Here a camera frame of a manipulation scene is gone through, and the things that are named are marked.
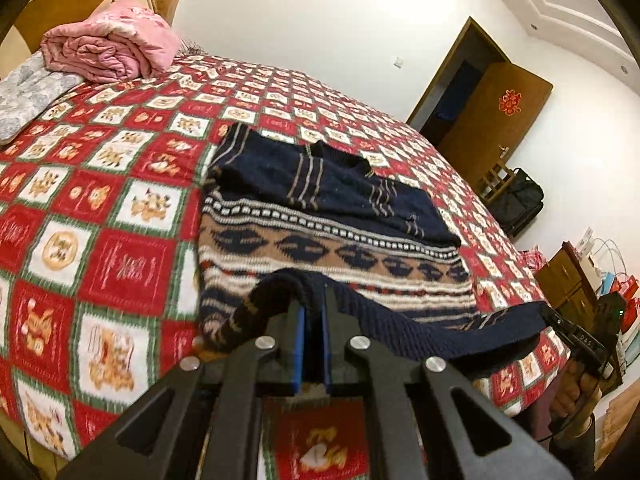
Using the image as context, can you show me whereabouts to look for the pale floral pillow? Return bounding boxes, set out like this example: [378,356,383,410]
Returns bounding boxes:
[0,50,83,143]

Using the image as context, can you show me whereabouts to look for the navy patterned knit sweater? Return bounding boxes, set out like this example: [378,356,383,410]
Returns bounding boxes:
[197,122,553,378]

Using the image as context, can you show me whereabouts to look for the brown wooden cabinet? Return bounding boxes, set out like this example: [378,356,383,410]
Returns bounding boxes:
[535,242,626,396]

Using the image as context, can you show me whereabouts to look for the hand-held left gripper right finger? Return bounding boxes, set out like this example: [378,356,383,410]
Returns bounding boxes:
[321,304,575,480]

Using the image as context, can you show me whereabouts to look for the brown wooden door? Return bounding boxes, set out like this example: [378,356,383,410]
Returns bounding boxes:
[437,57,553,177]

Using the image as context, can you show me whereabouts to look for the person's right hand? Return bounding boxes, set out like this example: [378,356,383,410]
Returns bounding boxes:
[549,359,590,429]

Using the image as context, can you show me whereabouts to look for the pink folded quilt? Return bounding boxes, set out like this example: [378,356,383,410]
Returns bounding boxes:
[41,0,180,82]

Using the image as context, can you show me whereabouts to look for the red paper door decoration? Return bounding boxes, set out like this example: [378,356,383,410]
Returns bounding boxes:
[498,89,524,116]

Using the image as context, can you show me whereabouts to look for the person's right forearm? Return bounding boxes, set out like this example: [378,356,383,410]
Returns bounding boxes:
[547,417,599,480]

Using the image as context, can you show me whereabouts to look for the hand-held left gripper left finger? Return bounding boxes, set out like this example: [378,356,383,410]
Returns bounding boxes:
[55,306,308,480]

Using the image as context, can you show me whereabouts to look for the red gift bag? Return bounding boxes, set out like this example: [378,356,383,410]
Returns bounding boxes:
[617,275,640,334]

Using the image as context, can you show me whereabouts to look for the red checkered bedspread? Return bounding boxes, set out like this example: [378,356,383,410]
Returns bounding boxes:
[0,52,571,480]

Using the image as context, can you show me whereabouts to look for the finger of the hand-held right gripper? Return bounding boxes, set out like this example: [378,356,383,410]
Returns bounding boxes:
[540,304,610,357]

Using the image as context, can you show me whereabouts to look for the white cable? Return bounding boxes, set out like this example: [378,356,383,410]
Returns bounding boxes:
[592,239,628,277]

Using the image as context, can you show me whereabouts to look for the red plaid bag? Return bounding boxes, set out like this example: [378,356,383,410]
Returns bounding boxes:
[520,247,549,272]

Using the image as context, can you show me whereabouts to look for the wooden chair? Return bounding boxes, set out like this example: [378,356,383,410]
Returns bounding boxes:
[477,160,516,202]

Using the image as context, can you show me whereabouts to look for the black bag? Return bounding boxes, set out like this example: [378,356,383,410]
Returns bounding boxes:
[487,167,545,239]

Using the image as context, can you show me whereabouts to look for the dark wooden door frame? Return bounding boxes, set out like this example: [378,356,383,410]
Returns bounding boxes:
[406,16,508,146]

